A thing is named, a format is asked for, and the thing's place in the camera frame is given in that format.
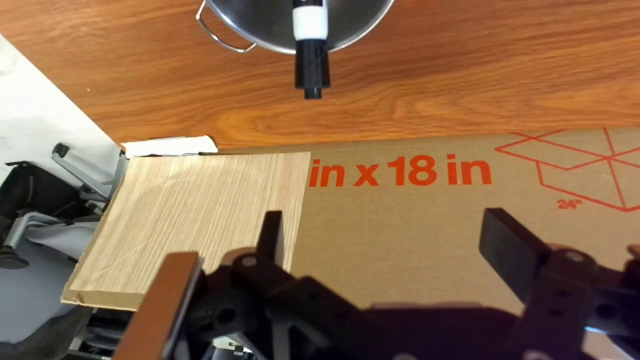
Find light wood-grain board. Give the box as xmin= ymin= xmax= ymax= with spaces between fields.
xmin=61 ymin=151 xmax=312 ymax=312

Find stainless steel pot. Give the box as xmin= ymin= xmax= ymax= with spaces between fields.
xmin=195 ymin=0 xmax=396 ymax=55

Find brown board with metal edge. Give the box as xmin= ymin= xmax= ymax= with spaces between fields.
xmin=112 ymin=251 xmax=205 ymax=360

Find black and white marker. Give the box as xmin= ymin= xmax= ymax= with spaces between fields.
xmin=292 ymin=0 xmax=332 ymax=100

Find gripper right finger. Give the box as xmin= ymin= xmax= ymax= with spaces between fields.
xmin=478 ymin=207 xmax=640 ymax=360

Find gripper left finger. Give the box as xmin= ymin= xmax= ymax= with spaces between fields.
xmin=184 ymin=210 xmax=382 ymax=360

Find flat cardboard box, red print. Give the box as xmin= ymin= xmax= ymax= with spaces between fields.
xmin=214 ymin=127 xmax=640 ymax=360

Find black and grey office chair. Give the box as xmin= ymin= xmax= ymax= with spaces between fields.
xmin=0 ymin=142 xmax=127 ymax=271

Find white paper label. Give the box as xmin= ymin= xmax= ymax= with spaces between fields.
xmin=121 ymin=135 xmax=219 ymax=159

